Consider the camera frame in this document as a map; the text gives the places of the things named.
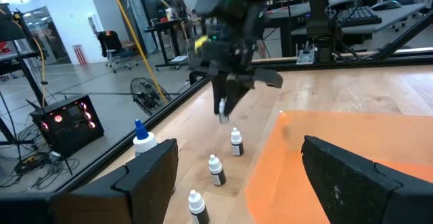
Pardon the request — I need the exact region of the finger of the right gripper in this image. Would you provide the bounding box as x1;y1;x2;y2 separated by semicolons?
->
223;81;253;116
212;78;227;115

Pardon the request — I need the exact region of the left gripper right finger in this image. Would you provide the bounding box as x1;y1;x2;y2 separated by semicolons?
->
301;135;433;224

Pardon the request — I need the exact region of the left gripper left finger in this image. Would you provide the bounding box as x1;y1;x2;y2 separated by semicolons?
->
0;138;179;224

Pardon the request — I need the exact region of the blue-capped food colouring bottle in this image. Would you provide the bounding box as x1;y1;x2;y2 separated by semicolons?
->
132;118;158;158

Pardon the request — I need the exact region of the small white-capped dropper bottle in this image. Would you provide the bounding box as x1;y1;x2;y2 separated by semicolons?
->
208;154;227;187
187;189;210;224
230;127;245;157

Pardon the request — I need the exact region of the yellow tag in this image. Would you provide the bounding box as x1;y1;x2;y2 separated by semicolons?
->
194;35;210;53

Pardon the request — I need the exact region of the black standing desk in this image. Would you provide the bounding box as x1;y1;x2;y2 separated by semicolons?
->
144;18;190;72

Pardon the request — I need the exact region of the orange translucent plastic bin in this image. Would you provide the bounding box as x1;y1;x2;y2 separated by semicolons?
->
244;110;433;224

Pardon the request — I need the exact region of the black floor fan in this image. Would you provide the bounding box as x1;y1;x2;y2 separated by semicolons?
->
129;76;173;116

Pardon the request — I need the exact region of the black mesh mat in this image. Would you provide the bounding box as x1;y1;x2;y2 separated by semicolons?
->
29;94;105;158

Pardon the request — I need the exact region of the black office chair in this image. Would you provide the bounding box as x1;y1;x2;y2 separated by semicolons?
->
97;30;139;74

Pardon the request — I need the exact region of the black backlit keyboard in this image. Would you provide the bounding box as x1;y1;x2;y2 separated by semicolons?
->
336;5;383;27

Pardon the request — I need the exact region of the red white striped sign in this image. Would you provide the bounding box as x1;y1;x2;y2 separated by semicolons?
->
72;43;88;66

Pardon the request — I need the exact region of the grey computer mouse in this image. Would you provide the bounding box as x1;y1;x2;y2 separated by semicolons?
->
371;0;403;12

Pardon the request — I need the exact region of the black equipment stand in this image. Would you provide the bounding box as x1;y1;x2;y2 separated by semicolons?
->
0;2;48;108

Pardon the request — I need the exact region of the grey desk with keyboard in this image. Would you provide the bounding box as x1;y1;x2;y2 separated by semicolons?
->
290;2;428;37

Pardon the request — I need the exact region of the yellow hanging cable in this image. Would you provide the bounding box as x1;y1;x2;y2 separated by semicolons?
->
108;0;169;104

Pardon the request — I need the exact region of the floor cable tangle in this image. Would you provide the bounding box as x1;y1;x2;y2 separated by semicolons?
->
0;122;81;193

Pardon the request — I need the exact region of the black aluminium table frame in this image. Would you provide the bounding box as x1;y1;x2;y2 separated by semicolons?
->
55;9;433;194

